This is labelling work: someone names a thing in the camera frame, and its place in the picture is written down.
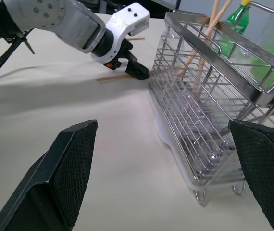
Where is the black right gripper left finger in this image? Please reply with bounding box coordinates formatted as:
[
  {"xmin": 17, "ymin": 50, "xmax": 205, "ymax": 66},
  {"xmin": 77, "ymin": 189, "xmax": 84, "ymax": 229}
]
[{"xmin": 0, "ymin": 119, "xmax": 99, "ymax": 231}]

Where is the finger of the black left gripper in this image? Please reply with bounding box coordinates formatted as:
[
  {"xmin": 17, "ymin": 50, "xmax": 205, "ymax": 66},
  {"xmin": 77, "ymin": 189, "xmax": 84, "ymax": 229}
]
[{"xmin": 125, "ymin": 60, "xmax": 150, "ymax": 80}]

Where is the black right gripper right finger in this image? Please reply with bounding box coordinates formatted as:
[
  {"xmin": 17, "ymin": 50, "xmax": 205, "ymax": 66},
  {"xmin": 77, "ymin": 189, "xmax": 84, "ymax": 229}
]
[{"xmin": 227, "ymin": 119, "xmax": 274, "ymax": 231}]

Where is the white plastic drip tray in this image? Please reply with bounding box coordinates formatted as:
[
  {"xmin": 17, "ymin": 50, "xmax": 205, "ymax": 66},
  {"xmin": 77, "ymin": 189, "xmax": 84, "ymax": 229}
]
[{"xmin": 148, "ymin": 95, "xmax": 246, "ymax": 192}]

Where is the green plastic object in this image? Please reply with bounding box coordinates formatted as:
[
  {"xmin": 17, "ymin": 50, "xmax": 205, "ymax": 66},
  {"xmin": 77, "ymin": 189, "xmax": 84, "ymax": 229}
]
[{"xmin": 249, "ymin": 43, "xmax": 274, "ymax": 84}]

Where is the green plastic bottle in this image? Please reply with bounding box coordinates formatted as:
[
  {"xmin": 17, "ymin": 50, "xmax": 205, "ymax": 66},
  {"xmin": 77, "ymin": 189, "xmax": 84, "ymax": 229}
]
[{"xmin": 217, "ymin": 0, "xmax": 254, "ymax": 55}]

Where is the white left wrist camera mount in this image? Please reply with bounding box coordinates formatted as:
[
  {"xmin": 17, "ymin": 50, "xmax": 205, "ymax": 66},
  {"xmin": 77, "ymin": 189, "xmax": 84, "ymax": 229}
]
[{"xmin": 90, "ymin": 2, "xmax": 151, "ymax": 66}]

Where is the metal wire basket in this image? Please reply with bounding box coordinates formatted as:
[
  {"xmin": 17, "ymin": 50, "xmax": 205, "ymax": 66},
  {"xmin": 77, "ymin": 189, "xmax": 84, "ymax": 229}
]
[{"xmin": 148, "ymin": 1, "xmax": 274, "ymax": 207}]

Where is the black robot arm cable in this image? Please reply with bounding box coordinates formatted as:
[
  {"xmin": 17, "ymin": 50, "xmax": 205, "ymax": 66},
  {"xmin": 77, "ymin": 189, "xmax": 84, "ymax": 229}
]
[{"xmin": 0, "ymin": 36, "xmax": 36, "ymax": 81}]

